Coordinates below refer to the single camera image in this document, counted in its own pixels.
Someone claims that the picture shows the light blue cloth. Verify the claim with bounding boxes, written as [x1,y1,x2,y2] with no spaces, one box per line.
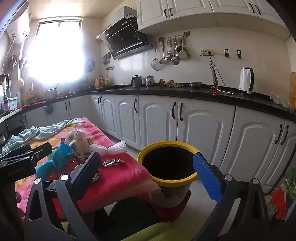
[5,119,81,151]

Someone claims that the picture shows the black round seat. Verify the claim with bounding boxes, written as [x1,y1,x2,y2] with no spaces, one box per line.
[94,199,159,241]

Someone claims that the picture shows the white upper cabinets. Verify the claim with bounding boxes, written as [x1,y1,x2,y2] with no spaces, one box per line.
[136,0,290,40]

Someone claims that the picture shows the wire skimmer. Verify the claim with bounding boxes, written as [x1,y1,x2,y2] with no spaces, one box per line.
[151,42,160,70]

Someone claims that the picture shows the red plastic bag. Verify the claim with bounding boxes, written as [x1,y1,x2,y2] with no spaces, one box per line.
[271,188,287,220]

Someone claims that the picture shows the round hanging strainer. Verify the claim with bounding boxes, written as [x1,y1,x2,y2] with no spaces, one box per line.
[83,59,95,73]

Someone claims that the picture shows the steel ladle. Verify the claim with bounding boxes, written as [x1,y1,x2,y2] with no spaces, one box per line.
[171,38,179,66]
[159,39,168,65]

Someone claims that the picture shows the silver wrapper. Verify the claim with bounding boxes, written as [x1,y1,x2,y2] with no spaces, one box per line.
[91,172,102,185]

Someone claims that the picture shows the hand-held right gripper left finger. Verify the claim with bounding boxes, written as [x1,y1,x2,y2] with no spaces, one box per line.
[24,151,101,241]

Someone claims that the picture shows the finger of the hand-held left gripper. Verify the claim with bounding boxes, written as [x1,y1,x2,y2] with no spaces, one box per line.
[29,142,53,160]
[0,145,31,160]

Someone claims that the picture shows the dark bottle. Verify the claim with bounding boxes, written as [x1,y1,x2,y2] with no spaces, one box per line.
[2,91,11,114]

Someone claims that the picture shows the steel cooking pot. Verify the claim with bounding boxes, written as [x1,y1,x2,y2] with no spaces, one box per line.
[45,88,58,100]

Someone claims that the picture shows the white lower cabinets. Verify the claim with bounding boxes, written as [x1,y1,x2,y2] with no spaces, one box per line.
[22,93,296,193]

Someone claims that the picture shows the steel serving spoon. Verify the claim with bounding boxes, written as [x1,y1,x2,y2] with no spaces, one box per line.
[167,38,174,59]

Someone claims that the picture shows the pile of ginger roots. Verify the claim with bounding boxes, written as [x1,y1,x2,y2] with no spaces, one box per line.
[158,79,184,88]

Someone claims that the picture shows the utensil wall rail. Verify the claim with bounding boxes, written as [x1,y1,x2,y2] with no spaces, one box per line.
[159,31,190,41]

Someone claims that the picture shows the brown snack wrapper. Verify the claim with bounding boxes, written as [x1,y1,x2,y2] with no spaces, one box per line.
[100,158,125,168]

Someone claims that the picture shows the group of condiment bottles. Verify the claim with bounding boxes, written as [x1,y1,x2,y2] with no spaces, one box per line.
[94,75,110,89]

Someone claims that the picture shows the kitchen window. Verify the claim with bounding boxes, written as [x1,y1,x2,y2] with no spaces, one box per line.
[34,20,84,86]

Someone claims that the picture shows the black range hood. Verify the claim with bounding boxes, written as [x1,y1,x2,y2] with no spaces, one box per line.
[97,13,153,60]

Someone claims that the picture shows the yellow rimmed trash bin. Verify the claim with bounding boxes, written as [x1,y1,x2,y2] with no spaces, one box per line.
[137,141,200,208]

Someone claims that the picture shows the green vegetables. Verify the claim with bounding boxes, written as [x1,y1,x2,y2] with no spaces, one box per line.
[283,168,296,193]

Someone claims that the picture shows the white water heater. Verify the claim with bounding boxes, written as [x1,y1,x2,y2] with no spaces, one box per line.
[6,4,31,45]

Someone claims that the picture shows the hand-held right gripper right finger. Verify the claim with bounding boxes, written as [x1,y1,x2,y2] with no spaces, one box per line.
[193,152,270,241]

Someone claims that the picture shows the clear plastic bag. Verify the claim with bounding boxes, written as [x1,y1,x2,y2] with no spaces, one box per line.
[264,195,278,220]
[270,91,290,108]

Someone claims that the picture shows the white electric kettle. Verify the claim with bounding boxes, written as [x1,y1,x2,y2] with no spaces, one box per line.
[239,67,255,94]

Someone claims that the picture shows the wooden cutting board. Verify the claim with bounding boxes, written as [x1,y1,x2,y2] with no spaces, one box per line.
[290,71,296,110]

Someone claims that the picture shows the white cabinets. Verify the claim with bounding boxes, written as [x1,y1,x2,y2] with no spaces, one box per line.
[136,0,290,40]
[22,93,296,193]

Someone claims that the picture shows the yellow green cloth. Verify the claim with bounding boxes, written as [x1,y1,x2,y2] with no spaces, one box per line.
[61,221,197,241]

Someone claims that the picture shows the red stool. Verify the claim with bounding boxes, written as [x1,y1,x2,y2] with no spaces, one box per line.
[151,190,192,223]

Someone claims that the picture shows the blue plush toy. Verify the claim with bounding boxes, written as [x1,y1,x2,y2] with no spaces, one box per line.
[36,142,74,180]

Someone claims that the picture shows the pink printed blanket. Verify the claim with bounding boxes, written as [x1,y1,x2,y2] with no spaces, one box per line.
[15,117,162,223]

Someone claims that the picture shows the white plastic bag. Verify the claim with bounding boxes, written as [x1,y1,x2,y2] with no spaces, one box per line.
[89,140,127,156]

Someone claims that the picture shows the steel spatula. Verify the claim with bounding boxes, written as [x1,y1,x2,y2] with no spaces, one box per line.
[179,37,188,59]

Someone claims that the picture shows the black lidded pot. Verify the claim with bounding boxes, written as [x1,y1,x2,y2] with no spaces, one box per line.
[132,74,143,88]

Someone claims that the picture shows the hanging kitchen tools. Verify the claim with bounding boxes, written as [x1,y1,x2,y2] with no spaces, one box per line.
[103,52,112,70]

